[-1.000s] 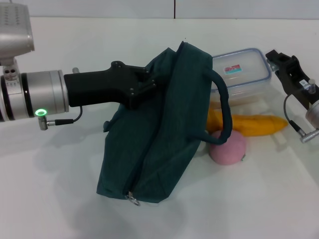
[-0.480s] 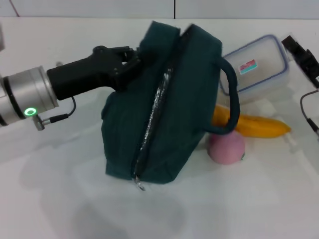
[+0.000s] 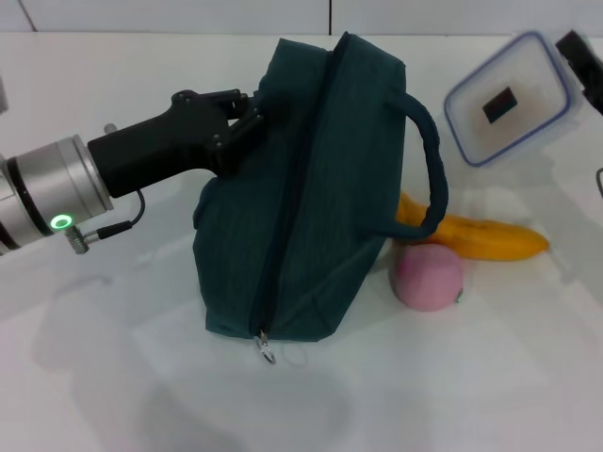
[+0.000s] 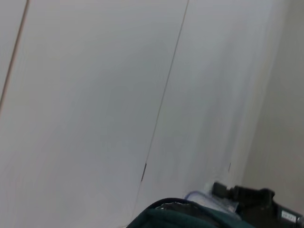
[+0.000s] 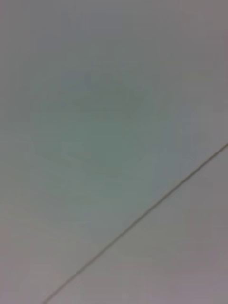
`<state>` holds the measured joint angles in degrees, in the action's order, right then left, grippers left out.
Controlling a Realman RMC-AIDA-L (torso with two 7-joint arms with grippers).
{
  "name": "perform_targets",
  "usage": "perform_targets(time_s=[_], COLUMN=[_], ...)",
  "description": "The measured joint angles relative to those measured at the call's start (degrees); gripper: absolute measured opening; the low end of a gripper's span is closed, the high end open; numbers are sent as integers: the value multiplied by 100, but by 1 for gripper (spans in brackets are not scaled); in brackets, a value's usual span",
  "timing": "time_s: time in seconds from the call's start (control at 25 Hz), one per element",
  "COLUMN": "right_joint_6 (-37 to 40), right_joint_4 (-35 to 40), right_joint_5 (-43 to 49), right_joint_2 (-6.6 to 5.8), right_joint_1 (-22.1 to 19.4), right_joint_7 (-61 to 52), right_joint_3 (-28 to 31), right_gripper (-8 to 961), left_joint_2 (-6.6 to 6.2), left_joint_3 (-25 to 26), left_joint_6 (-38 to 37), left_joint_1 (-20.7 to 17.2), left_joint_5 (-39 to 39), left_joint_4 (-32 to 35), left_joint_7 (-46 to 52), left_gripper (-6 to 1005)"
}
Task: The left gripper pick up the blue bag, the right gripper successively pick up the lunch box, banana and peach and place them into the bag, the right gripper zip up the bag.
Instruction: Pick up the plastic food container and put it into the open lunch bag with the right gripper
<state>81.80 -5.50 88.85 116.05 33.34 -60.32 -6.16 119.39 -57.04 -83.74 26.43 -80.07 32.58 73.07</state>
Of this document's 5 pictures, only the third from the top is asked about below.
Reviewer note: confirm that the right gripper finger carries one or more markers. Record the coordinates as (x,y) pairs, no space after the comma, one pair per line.
(586,66)

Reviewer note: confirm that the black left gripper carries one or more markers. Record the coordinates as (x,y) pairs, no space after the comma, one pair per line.
(155,146)

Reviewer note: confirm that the clear plastic food container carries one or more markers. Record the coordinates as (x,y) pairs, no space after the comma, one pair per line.
(532,80)

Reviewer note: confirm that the teal insulated lunch bag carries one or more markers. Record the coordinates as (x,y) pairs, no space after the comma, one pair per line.
(339,188)

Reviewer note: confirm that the yellow banana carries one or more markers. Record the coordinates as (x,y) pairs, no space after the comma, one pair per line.
(494,240)

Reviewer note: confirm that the pink peach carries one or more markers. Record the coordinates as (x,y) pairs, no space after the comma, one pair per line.
(426,280)

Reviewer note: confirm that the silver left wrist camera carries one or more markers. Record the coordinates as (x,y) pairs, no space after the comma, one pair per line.
(2,92)

